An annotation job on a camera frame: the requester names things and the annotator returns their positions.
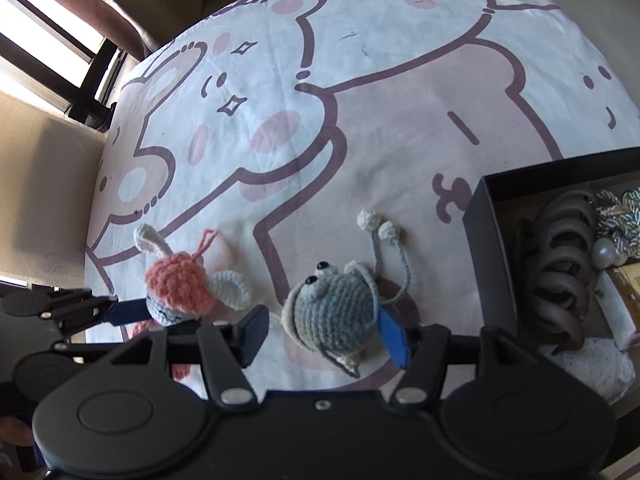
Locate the black window railing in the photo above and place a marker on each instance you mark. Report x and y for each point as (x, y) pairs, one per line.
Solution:
(95, 85)

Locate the printed cartoon bed sheet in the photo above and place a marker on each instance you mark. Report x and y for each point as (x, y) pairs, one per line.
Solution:
(390, 110)

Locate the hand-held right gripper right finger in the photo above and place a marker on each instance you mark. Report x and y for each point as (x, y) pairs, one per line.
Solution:
(395, 337)

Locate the dark hair claw clip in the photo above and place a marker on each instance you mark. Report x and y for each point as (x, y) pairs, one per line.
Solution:
(557, 270)

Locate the grey crochet mouse toy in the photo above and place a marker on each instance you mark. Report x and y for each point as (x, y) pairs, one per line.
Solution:
(335, 310)

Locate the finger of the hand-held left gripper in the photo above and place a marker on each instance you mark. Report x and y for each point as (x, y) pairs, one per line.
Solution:
(85, 350)
(127, 312)

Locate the brown and beige curtain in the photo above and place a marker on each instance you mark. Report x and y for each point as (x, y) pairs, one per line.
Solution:
(125, 5)

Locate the black rectangular box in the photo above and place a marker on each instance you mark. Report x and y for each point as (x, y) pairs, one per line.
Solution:
(487, 240)

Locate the pink and white crochet toy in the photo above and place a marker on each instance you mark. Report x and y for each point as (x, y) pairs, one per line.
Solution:
(175, 280)

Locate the yellow tissue packet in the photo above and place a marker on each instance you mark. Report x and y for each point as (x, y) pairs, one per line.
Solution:
(625, 285)

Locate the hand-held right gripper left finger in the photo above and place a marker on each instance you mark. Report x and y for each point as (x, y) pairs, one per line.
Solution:
(252, 332)

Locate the white fluffy towel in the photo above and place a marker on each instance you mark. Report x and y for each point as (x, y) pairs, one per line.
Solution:
(590, 370)

